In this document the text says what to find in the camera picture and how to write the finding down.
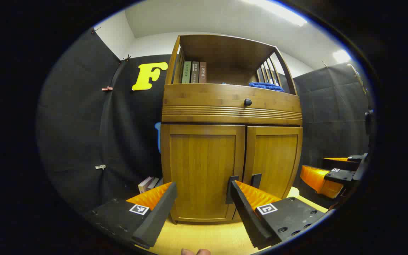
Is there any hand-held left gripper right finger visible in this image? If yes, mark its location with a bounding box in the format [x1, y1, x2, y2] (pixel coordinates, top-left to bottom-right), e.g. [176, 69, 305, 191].
[230, 180, 329, 250]

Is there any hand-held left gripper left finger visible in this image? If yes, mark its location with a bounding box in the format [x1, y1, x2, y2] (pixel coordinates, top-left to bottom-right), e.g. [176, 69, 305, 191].
[84, 182, 178, 250]

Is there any wooden cabinet door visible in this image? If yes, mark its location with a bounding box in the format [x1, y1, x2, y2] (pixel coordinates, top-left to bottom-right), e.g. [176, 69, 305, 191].
[161, 124, 246, 223]
[243, 126, 303, 200]

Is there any wooden double-door shoe cabinet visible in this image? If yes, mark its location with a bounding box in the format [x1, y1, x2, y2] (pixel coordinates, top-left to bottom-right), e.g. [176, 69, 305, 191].
[160, 34, 304, 224]

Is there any white book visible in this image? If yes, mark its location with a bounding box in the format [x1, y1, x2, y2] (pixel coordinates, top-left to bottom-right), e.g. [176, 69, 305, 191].
[147, 177, 164, 190]

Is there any yellow wood-grain floor mat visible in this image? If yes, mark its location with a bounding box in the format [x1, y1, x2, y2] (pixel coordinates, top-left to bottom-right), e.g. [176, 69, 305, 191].
[138, 187, 330, 255]

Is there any blue plastic object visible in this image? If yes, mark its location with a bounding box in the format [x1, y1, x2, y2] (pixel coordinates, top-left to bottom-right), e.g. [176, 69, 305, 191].
[154, 122, 162, 153]

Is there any blue folded towel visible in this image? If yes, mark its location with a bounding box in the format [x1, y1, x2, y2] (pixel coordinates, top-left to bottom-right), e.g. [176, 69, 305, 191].
[249, 82, 285, 92]

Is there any small ceiling light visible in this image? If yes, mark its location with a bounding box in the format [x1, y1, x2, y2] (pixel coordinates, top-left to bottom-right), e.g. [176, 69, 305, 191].
[333, 50, 352, 64]

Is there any wooden drawer with black knob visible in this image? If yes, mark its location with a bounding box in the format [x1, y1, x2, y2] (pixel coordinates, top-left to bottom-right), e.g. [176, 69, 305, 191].
[161, 84, 303, 125]

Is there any green book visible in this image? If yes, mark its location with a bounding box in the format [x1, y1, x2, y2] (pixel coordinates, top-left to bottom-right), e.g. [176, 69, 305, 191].
[182, 61, 192, 84]

